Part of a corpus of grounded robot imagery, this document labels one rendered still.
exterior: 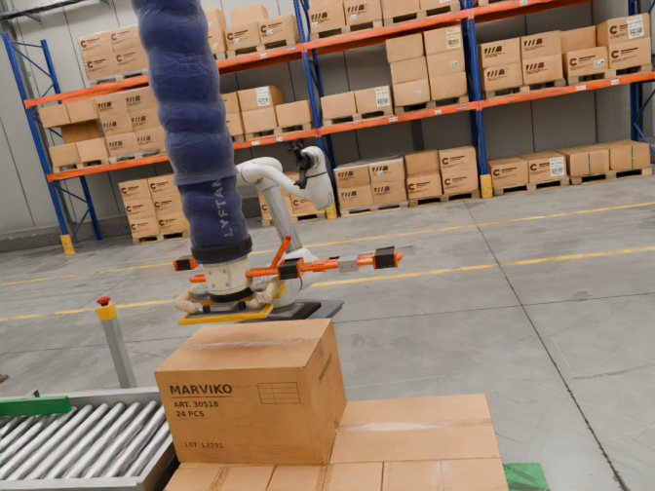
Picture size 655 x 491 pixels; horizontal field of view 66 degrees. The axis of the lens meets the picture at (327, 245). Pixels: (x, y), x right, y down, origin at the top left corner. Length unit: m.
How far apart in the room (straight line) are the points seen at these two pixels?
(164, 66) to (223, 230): 0.57
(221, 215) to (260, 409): 0.71
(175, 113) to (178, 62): 0.16
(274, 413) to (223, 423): 0.21
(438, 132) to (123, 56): 5.92
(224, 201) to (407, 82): 7.26
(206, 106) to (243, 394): 1.01
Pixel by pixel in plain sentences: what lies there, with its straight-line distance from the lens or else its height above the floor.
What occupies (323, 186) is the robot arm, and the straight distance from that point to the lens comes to 2.28.
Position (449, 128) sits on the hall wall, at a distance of 10.19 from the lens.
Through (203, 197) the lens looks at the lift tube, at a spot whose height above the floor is 1.55.
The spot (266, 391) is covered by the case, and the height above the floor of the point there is 0.85.
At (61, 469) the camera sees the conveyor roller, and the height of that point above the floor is 0.54.
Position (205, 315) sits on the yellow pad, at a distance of 1.90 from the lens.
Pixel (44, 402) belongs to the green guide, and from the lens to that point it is 2.96.
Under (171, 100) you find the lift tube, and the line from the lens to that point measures 1.80.
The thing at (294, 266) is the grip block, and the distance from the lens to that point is 1.80.
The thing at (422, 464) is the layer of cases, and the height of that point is 0.54.
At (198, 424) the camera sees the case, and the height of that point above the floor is 0.72.
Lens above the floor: 1.73
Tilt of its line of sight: 14 degrees down
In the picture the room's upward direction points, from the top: 10 degrees counter-clockwise
